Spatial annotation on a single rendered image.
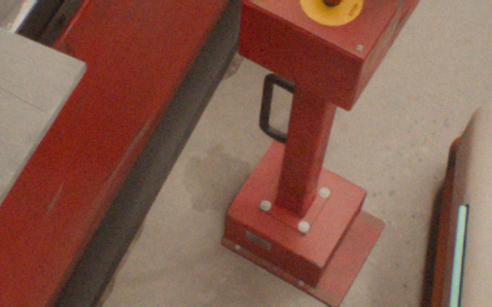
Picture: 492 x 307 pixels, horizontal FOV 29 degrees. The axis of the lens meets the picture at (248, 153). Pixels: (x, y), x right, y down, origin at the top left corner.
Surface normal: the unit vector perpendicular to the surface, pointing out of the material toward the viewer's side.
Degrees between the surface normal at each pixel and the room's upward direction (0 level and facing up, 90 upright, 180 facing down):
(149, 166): 0
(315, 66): 90
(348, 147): 0
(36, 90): 0
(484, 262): 17
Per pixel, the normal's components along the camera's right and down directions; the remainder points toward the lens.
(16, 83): 0.04, -0.45
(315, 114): -0.51, 0.76
